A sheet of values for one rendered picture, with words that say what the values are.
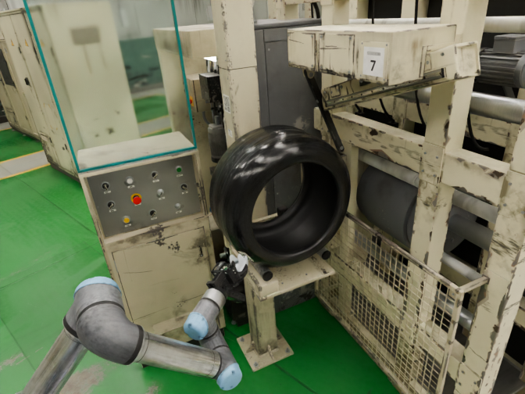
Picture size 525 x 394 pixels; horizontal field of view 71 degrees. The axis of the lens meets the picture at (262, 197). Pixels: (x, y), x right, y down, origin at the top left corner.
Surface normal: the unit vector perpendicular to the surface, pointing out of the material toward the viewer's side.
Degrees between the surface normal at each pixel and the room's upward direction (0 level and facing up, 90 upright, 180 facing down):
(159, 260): 90
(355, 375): 0
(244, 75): 90
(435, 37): 90
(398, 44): 90
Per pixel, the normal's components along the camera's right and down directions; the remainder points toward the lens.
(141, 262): 0.42, 0.38
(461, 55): 0.38, 0.09
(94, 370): -0.07, -0.89
